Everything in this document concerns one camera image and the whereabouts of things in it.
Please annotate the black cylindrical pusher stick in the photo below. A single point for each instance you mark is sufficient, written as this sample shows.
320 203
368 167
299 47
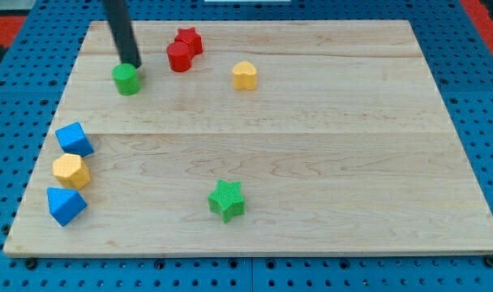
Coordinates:
122 31

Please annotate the green cylinder block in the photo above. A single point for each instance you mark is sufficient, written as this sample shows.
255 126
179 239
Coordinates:
126 79

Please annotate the blue cube block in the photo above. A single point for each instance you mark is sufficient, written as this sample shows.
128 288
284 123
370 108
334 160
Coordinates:
72 139

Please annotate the red cylinder block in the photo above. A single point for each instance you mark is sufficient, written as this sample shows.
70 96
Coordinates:
179 56

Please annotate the red star block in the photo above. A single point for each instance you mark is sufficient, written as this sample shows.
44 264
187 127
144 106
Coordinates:
190 37

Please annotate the yellow heart block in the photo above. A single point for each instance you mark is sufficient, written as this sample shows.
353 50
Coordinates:
244 76

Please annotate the yellow hexagon block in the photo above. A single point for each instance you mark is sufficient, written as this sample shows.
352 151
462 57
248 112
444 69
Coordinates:
71 171

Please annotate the blue triangle block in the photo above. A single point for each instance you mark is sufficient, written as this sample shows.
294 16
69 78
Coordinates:
65 204

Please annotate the wooden board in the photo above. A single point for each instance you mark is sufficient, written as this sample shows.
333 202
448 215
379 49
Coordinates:
345 148

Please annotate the green star block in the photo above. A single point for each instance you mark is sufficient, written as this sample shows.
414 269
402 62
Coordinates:
226 200

